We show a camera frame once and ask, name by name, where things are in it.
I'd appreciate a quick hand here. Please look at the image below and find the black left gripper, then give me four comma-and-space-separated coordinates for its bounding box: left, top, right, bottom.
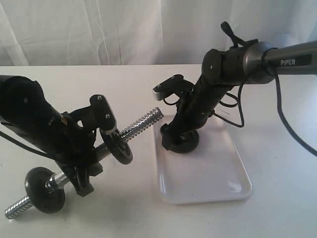
49, 111, 103, 197

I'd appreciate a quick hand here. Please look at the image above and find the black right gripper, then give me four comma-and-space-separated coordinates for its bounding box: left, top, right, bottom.
160, 91, 215, 151

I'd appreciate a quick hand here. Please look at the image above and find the black weight plate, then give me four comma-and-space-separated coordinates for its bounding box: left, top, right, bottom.
25, 167, 65, 214
170, 130, 200, 154

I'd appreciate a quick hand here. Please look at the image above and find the chrome threaded dumbbell bar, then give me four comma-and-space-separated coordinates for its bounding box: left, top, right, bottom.
4, 108, 163, 220

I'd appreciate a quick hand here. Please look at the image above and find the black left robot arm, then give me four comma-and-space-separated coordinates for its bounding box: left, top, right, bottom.
0, 75, 102, 197

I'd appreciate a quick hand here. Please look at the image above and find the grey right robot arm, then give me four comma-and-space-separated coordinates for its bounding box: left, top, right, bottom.
153, 41, 317, 154

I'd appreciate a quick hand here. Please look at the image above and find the chrome spin-lock nut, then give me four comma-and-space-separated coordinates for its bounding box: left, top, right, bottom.
45, 181, 55, 194

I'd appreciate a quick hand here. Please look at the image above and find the black weight plate tray side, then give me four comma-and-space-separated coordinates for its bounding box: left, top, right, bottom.
100, 129, 133, 165

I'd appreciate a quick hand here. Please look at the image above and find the white rectangular plastic tray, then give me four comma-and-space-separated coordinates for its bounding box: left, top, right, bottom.
153, 115, 253, 205

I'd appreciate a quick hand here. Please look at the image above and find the white backdrop curtain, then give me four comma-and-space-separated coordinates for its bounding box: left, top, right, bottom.
0, 0, 317, 66

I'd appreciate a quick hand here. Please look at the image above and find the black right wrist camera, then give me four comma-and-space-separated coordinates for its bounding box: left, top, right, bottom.
153, 74, 194, 101

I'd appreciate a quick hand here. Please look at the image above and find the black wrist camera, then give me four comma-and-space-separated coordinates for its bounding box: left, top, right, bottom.
153, 74, 194, 101
70, 94, 117, 135

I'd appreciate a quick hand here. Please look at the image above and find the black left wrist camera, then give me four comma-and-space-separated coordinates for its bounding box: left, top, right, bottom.
70, 94, 117, 135

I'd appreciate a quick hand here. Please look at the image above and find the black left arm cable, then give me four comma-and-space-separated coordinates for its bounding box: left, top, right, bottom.
0, 128, 57, 159

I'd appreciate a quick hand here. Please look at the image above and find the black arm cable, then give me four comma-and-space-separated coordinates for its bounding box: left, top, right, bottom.
0, 128, 57, 159
163, 21, 317, 158

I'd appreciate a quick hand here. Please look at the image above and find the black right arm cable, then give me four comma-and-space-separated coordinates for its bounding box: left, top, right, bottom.
163, 21, 317, 158

